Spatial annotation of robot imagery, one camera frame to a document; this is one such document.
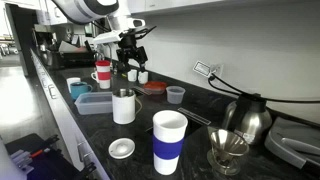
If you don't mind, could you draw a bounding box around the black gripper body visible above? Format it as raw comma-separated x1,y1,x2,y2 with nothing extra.
117,32,139,52

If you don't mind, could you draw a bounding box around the blue mug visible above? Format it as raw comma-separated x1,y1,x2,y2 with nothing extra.
69,81,94,101

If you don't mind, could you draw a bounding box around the small white cup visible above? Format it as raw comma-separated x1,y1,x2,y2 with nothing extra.
137,70,150,85
127,69,138,83

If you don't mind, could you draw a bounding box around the red and white striped tumbler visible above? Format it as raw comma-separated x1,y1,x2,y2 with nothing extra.
95,60,112,90

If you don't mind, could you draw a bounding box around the black countertop appliance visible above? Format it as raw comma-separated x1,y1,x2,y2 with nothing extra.
61,49,98,68

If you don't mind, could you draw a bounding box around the small clear plastic cup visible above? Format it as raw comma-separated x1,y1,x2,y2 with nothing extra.
165,85,187,105

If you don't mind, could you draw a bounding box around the white french press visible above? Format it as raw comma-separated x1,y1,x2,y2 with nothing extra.
111,88,144,126

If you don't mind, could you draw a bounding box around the clear rectangular plastic container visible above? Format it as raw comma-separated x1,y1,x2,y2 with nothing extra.
74,91,114,116

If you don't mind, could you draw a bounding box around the plain white cup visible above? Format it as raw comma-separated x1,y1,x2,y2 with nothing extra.
66,77,82,94

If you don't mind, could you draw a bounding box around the white paper sheet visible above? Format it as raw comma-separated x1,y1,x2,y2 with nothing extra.
58,40,85,54

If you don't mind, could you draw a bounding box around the white label tag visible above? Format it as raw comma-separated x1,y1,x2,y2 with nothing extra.
192,60,212,78

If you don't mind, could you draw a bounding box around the black flat ruler strip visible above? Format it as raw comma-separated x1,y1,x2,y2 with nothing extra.
177,106,212,126

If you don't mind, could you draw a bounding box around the white upper cabinet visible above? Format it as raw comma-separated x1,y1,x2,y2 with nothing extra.
128,0,320,16

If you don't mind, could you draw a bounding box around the white cabinet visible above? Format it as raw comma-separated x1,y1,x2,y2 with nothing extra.
128,0,320,16
29,48,111,180

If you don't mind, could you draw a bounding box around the white cup with blue band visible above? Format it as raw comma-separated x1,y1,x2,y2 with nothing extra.
152,110,189,176

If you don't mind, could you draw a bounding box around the white lower cabinet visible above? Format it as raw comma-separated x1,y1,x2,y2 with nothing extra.
29,48,111,180

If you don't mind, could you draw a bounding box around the white round lid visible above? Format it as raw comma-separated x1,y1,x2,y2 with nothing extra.
108,137,136,160

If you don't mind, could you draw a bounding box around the clear glass dripper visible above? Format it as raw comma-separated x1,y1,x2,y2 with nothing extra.
206,125,250,177

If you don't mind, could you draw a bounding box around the red marker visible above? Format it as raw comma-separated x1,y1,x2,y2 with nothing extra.
29,148,45,159

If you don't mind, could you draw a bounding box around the stainless steel carafe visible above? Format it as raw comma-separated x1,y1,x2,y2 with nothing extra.
221,93,273,146

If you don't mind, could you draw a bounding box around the grey plastic tray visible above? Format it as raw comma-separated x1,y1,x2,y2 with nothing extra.
264,116,320,171

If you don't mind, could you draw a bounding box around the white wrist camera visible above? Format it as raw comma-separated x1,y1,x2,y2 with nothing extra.
92,29,125,46

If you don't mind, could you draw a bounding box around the white mug with handle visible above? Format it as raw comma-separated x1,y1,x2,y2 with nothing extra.
90,70,100,84

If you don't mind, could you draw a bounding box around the metal drawer handle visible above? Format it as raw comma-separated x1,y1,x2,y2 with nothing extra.
47,83,58,100
76,141,93,164

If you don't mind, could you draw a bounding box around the white wall outlet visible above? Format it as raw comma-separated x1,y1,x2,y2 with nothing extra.
210,63,224,78

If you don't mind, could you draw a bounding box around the black power cable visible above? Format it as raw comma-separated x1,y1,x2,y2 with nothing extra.
210,73,320,104
207,77,242,98

